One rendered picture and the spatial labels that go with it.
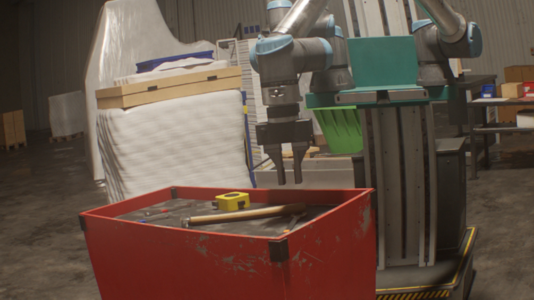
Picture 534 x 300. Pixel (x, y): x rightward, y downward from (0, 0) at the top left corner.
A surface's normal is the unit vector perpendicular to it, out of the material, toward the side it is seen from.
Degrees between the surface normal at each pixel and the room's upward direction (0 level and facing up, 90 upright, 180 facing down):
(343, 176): 90
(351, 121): 105
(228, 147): 89
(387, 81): 90
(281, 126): 90
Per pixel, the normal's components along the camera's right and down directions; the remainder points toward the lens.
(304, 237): 0.82, -0.03
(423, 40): -0.72, 0.15
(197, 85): 0.57, 0.03
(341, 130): -0.62, 0.42
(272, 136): -0.21, 0.13
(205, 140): 0.49, 0.25
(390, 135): -0.41, 0.15
